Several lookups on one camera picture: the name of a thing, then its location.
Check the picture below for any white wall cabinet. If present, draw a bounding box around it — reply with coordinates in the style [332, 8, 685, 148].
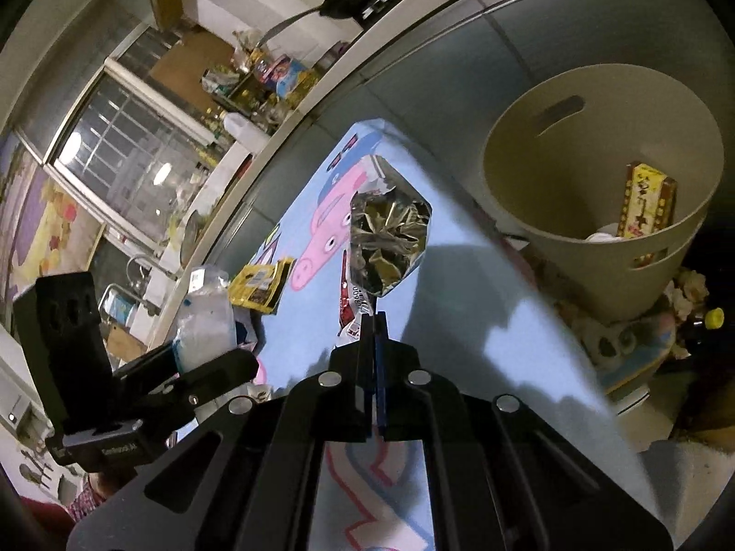
[181, 0, 368, 59]

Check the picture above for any yellow black snack packet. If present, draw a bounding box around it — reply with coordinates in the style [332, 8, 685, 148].
[228, 257, 295, 315]

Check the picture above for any grey kitchen cabinet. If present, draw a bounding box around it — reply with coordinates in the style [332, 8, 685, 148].
[189, 0, 735, 276]

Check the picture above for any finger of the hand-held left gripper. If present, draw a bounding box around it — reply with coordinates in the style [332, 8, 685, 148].
[111, 341, 178, 394]
[136, 347, 259, 450]

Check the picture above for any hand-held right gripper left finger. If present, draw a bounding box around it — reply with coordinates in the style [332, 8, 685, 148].
[68, 311, 377, 551]

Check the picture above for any clear plastic bag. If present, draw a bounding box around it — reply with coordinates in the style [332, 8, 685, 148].
[174, 265, 237, 373]

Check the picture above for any wall poster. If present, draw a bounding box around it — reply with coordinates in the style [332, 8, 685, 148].
[0, 143, 107, 283]

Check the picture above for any yellow capped bottle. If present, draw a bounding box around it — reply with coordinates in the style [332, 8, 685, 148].
[686, 298, 726, 358]

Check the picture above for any shelf of assorted groceries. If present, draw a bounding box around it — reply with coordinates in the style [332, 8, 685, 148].
[201, 28, 322, 127]

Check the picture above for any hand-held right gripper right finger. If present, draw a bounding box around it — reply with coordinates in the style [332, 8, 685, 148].
[374, 311, 674, 551]

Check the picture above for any blue printed box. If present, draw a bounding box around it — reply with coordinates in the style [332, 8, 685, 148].
[274, 56, 309, 98]

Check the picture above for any person's left forearm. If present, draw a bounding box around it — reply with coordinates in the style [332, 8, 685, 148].
[68, 469, 139, 524]

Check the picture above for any barred window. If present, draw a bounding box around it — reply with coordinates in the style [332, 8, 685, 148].
[46, 63, 215, 242]

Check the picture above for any yellow printed box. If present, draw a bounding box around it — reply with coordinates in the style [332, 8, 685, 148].
[616, 161, 678, 240]

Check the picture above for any silver foil snack bag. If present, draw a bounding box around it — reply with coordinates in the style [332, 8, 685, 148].
[334, 154, 433, 352]

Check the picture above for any metal sink faucet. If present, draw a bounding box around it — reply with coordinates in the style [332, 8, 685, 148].
[125, 255, 159, 295]

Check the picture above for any beige plastic bin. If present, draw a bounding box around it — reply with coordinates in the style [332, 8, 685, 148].
[481, 62, 725, 323]

